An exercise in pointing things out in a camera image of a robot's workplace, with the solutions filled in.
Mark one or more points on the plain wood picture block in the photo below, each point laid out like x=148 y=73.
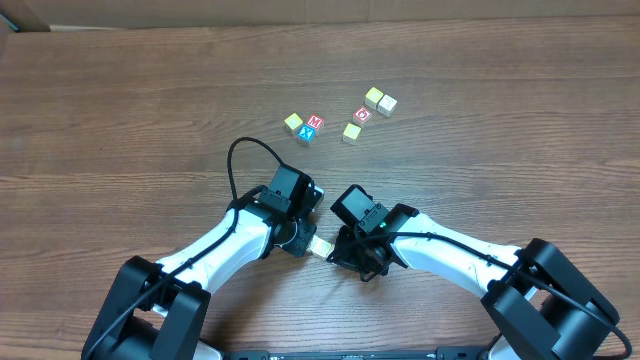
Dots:
x=386 y=106

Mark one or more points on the yellow top far block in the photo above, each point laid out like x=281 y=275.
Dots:
x=373 y=97

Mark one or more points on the blue X letter block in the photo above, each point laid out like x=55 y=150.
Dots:
x=306 y=135

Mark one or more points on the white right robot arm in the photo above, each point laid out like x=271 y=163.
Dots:
x=543 y=306

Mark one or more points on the red M letter block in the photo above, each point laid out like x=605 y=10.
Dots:
x=316 y=122

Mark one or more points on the yellow top squirrel block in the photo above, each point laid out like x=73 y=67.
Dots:
x=293 y=123

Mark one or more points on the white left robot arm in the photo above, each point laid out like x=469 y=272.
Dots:
x=156 y=310

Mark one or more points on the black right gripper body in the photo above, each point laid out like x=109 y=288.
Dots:
x=343 y=248

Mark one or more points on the red framed symbol block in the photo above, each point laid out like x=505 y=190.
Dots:
x=362 y=116

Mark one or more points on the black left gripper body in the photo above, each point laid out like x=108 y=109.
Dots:
x=301 y=239

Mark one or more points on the yellow top turtle block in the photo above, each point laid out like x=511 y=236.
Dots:
x=351 y=133

